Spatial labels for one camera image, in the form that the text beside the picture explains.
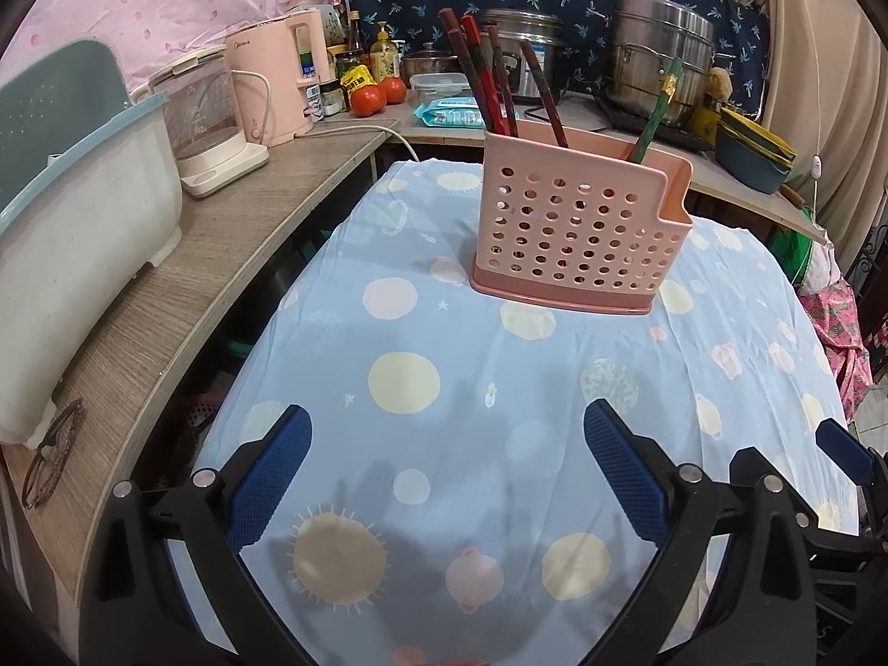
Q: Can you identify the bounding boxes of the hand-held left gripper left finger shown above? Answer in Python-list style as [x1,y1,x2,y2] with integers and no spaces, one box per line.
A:
[78,403,315,666]

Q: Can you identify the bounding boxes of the steel rice cooker pot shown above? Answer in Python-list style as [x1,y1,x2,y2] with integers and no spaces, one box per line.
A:
[480,8,566,108]

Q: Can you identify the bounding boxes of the pink perforated utensil basket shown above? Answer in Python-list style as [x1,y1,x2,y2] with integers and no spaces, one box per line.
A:
[470,119,693,316]

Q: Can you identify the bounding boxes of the white-labelled jar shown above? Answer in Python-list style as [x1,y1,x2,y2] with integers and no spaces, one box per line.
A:
[309,79,348,119]

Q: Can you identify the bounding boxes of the dark maroon chopstick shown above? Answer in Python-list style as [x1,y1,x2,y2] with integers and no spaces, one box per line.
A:
[487,24,521,140]

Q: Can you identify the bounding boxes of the blue wet wipes packet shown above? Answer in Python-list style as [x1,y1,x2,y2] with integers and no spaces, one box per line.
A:
[411,97,487,129]

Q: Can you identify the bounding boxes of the yellow oil bottle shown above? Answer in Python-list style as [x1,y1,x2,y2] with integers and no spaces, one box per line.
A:
[370,21,403,84]

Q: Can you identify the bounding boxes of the blue dotted tablecloth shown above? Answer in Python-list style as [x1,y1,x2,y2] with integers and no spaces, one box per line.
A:
[190,158,865,666]

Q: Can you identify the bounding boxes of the beige curtain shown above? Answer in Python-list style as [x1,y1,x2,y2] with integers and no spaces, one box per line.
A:
[708,0,888,265]

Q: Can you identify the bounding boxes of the dark-framed eyeglasses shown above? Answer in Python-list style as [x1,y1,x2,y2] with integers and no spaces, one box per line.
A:
[21,397,88,509]

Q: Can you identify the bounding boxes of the large steel steamer pot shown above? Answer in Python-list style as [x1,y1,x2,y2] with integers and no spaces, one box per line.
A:
[589,0,717,129]

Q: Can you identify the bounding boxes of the pink floral cloth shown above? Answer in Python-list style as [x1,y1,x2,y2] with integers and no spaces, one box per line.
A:
[794,250,875,424]

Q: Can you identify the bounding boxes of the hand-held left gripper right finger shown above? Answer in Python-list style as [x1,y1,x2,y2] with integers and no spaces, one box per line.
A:
[584,398,820,666]

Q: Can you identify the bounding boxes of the white power cord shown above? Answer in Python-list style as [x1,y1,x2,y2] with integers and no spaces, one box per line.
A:
[312,121,417,162]

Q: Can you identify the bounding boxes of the green chopstick gold band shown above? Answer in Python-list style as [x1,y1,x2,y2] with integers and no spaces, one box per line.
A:
[626,55,687,164]

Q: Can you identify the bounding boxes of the green basin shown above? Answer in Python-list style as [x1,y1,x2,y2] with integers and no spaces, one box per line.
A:
[763,222,823,285]

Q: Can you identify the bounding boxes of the bright red chopstick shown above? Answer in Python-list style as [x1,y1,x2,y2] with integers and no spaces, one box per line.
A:
[461,14,514,140]

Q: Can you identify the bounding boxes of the white glass kettle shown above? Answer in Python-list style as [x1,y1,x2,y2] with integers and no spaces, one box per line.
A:
[132,48,271,201]

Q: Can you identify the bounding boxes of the black induction cooker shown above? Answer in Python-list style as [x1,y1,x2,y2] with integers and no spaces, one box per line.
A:
[593,93,715,154]

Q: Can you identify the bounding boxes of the maroon wavy chopstick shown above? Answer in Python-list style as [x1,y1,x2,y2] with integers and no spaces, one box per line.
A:
[519,39,568,150]

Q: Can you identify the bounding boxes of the teal perforated plastic lid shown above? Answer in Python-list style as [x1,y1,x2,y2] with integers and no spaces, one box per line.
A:
[0,39,133,213]

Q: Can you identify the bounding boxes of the clear lidded food container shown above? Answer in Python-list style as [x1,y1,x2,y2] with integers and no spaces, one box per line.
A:
[409,71,469,108]

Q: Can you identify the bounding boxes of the black iron railing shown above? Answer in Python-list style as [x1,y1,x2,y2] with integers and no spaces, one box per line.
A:
[842,222,888,355]

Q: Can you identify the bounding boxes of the grey wood-grain counter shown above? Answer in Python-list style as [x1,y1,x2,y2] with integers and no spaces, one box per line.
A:
[0,118,403,604]

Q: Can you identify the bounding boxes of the small steel pot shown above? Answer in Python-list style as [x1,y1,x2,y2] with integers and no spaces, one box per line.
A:
[401,42,459,84]

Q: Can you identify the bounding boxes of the white tub blue rim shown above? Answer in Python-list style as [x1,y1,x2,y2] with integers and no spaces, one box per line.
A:
[0,93,185,445]

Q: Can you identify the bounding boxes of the blue bowl yellow rim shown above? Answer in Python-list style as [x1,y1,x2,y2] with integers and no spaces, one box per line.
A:
[714,132,792,195]
[714,105,799,164]

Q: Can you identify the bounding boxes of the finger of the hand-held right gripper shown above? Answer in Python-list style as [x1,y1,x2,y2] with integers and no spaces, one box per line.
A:
[815,420,888,535]
[728,445,865,559]

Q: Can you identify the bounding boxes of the pink electric kettle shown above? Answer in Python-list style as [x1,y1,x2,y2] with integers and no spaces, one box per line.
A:
[223,8,329,148]

